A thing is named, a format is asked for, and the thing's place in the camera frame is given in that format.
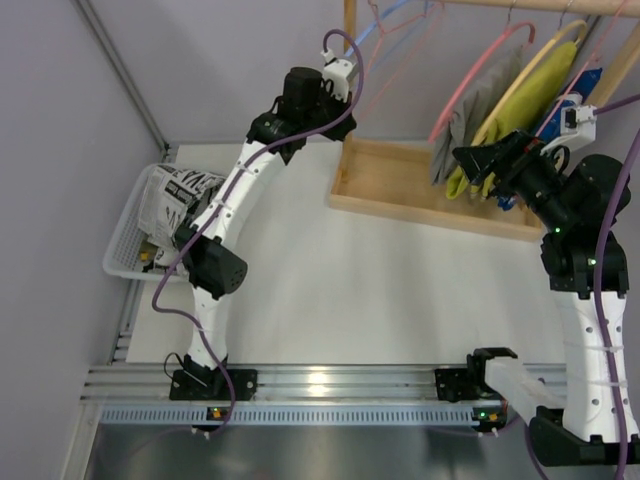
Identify pink wire hanger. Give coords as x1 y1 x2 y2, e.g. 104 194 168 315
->
357 0 446 121

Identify newspaper print trousers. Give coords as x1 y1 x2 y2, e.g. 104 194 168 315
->
138 164 225 273

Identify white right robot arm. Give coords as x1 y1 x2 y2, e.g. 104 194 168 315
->
453 130 639 478

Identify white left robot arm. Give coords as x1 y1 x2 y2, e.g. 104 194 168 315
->
169 59 356 401

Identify lime green trousers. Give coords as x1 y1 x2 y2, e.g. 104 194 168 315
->
429 41 577 200

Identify blue patterned trousers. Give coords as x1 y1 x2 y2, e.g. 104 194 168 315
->
497 68 604 211

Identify pink hanger with blue trousers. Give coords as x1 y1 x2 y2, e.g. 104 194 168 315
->
535 0 631 137

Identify pink hanger with grey garment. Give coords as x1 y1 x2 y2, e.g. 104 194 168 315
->
427 1 536 144

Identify wooden hanger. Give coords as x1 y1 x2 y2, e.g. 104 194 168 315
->
471 20 588 146

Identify grey garment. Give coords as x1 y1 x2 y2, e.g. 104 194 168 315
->
429 47 523 185

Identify wooden clothes rack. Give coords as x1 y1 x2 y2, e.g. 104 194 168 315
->
328 1 639 241

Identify white perforated basket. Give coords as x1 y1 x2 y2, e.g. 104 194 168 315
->
102 163 163 282

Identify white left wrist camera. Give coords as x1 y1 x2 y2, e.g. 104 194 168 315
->
321 49 357 102

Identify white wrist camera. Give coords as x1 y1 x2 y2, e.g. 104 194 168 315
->
542 95 596 153
321 49 357 102

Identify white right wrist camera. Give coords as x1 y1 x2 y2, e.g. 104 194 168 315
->
542 95 596 153

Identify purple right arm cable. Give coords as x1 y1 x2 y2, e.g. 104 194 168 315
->
434 94 640 480

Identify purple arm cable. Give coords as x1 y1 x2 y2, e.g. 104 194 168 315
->
151 30 364 436
434 94 640 480

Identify blue wire hanger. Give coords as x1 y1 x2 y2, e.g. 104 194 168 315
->
345 0 430 56

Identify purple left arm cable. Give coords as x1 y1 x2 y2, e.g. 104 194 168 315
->
151 30 364 436

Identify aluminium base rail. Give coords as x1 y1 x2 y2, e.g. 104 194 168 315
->
80 364 444 403

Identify white perforated cable duct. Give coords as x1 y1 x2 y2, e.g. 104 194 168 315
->
100 405 480 427

